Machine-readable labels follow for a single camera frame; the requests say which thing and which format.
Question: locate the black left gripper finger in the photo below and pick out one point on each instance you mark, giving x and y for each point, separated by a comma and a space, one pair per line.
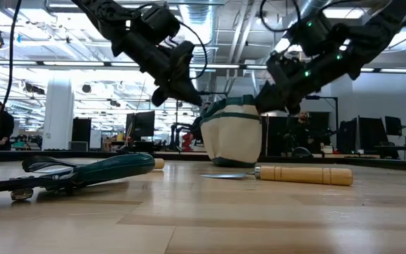
194, 93
186, 98

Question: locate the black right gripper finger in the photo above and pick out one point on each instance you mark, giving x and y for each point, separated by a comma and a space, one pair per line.
289, 106
268, 98

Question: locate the beige green canvas gardening bag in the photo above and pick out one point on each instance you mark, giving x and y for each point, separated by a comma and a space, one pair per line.
231, 137

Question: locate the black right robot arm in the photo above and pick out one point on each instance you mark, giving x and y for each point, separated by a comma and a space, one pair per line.
358, 42

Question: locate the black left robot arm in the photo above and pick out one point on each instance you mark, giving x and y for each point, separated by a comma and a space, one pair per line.
143, 53

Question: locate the red room object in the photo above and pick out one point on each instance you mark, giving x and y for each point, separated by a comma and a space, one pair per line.
187, 141

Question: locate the black desk monitor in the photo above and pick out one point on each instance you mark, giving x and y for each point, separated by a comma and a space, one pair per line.
347, 137
143, 125
393, 125
372, 132

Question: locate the tall black cabinet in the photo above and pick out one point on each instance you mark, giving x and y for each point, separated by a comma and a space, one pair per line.
81, 130

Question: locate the white room pillar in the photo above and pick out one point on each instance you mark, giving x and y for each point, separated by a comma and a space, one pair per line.
58, 116

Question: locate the silver ceiling air duct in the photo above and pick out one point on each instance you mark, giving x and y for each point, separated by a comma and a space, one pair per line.
201, 21
312, 5

